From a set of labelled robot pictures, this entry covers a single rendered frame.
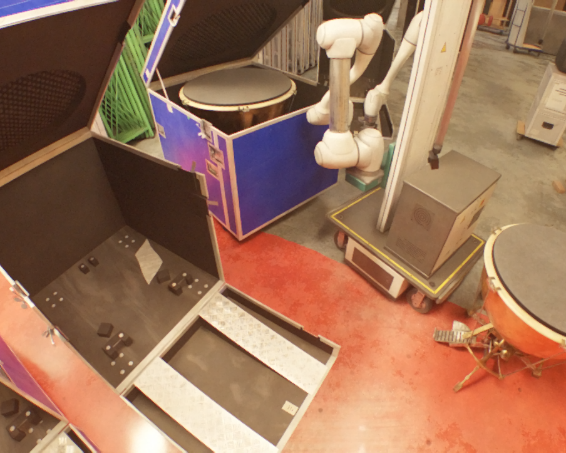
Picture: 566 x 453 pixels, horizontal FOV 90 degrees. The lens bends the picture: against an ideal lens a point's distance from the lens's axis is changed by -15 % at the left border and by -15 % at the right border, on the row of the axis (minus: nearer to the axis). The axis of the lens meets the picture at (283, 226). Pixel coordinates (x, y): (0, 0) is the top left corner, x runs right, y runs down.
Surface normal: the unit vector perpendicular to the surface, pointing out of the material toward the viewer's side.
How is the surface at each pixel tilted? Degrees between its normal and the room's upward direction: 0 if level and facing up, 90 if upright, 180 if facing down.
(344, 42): 86
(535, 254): 0
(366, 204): 0
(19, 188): 90
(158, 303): 0
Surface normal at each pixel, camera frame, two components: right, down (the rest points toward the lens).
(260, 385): 0.02, -0.73
